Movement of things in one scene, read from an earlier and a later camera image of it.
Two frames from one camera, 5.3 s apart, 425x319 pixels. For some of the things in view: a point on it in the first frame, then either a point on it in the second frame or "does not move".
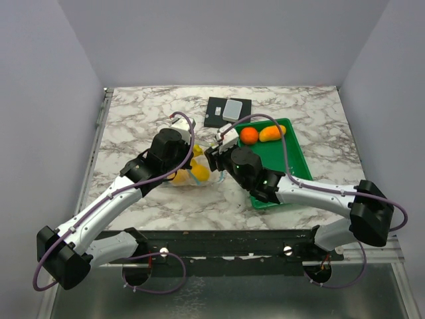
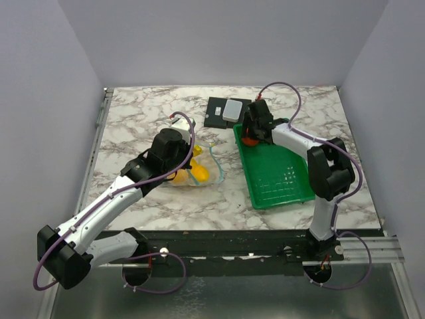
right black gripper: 212,155 -> 247,127
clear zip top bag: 200,173 does not move
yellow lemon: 200,172 does not move
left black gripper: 186,147 does not move
